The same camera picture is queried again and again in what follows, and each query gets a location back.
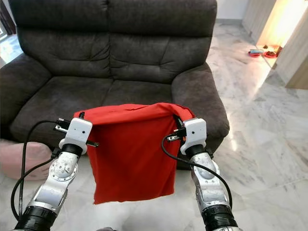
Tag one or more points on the red pillow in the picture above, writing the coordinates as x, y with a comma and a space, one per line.
134, 159

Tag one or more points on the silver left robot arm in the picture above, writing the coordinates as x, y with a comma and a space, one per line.
57, 187

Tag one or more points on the brown fabric two-seat sofa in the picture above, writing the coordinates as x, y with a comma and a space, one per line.
115, 62

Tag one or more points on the pink pillow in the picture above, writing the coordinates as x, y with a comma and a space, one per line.
24, 161

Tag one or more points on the red pet bowl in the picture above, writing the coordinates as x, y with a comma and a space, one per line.
256, 53
271, 54

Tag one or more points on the dark wooden door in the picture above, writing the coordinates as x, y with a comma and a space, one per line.
7, 19

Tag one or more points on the light wood cabinet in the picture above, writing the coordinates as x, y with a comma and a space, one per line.
298, 65

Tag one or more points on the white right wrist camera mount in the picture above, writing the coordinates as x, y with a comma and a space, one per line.
195, 134

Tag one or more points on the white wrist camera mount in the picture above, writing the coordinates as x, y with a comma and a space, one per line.
195, 134
78, 134

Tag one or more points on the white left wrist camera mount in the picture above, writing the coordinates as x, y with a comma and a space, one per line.
78, 134

